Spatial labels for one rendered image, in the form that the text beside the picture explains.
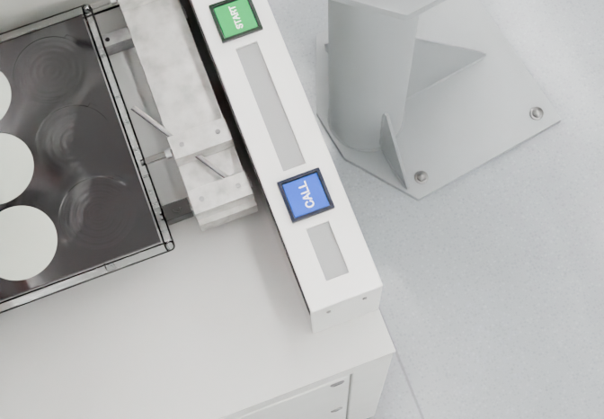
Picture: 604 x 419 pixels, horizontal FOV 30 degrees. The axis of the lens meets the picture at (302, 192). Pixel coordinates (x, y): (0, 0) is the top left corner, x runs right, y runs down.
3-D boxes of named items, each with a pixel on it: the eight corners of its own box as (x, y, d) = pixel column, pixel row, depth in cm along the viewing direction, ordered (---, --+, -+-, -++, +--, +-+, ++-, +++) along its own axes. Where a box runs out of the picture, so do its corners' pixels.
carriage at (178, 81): (201, 232, 150) (199, 226, 147) (119, 2, 161) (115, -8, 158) (258, 211, 151) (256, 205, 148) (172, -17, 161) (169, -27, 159)
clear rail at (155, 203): (167, 254, 145) (165, 251, 144) (81, 8, 156) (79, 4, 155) (177, 250, 145) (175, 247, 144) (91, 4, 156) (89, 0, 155)
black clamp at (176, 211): (169, 226, 147) (165, 220, 145) (164, 210, 148) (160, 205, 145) (194, 216, 147) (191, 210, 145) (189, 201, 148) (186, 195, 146)
